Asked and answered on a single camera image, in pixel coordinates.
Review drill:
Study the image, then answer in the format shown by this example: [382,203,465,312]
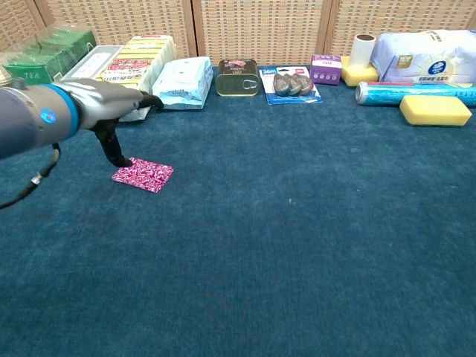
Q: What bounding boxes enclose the small purple box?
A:
[309,54,343,86]

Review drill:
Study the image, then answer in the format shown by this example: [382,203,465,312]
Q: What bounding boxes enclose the pink patterned napkin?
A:
[112,157,175,194]

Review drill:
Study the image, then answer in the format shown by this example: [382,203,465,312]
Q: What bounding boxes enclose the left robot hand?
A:
[55,77,164,168]

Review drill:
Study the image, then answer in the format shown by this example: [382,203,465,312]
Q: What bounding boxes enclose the blue cling wrap roll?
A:
[355,81,476,108]

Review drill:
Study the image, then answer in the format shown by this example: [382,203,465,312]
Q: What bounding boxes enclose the white paper roll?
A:
[351,33,377,71]

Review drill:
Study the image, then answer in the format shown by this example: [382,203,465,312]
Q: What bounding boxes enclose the white tissue pack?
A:
[370,29,476,84]

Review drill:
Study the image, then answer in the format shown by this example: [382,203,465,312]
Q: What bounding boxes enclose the blue correction tape blister pack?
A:
[259,65,324,106]

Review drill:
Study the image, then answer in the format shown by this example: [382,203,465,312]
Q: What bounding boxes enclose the woven bamboo folding screen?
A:
[0,0,476,68]

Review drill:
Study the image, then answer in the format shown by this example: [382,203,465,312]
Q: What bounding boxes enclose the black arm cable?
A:
[0,143,62,210]

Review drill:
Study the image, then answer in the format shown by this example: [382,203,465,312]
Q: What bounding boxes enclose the beige lidded lunch box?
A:
[0,66,16,89]

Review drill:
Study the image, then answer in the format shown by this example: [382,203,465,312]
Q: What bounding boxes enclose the blue felt table cover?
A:
[0,66,476,357]

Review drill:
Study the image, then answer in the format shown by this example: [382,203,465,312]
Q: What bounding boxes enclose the black and gold meat tin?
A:
[215,58,260,98]

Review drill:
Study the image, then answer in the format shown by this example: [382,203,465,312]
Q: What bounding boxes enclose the yellow sponge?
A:
[399,94,473,128]
[341,55,380,89]

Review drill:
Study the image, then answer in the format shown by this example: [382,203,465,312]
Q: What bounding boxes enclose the light blue wet wipes pack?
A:
[151,56,213,111]

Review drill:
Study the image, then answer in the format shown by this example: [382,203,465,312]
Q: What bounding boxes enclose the yellow sponge multipack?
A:
[94,34,178,123]

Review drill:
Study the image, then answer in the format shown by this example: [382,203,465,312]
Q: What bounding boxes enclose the white power strip box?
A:
[61,45,126,83]

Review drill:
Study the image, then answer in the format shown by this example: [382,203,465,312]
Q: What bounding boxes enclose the clear box of green teabags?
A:
[1,28,98,86]

